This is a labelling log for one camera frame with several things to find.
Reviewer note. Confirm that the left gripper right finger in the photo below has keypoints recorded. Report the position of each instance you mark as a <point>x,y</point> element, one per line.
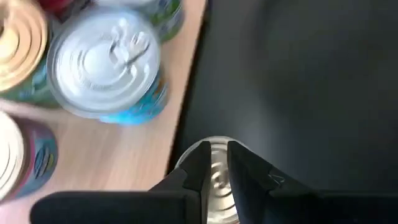
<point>295,208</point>

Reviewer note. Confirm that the silver tin can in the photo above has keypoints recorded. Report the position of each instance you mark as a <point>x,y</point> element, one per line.
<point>168,18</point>
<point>105,62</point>

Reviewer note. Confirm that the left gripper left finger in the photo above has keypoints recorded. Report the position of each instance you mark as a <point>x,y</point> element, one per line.
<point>124,208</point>

